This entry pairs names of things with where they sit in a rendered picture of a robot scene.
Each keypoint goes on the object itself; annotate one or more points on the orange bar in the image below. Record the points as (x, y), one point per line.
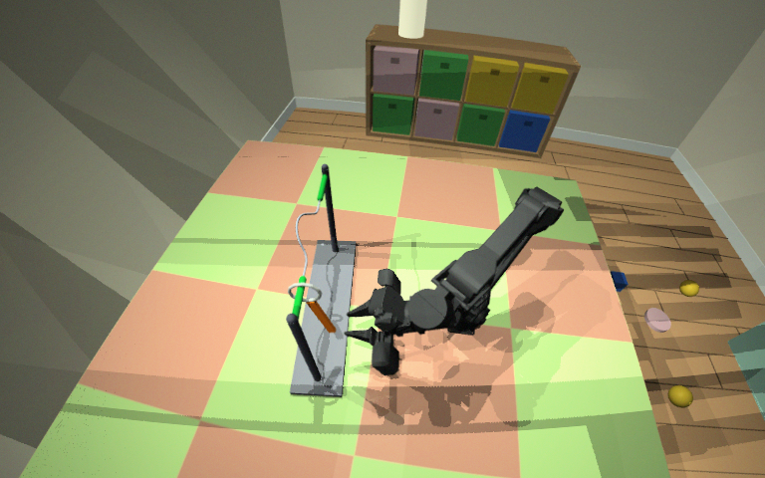
(314, 306)

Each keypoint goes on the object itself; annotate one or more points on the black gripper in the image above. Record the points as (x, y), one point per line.
(385, 357)

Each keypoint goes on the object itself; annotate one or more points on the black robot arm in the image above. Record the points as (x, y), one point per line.
(460, 302)

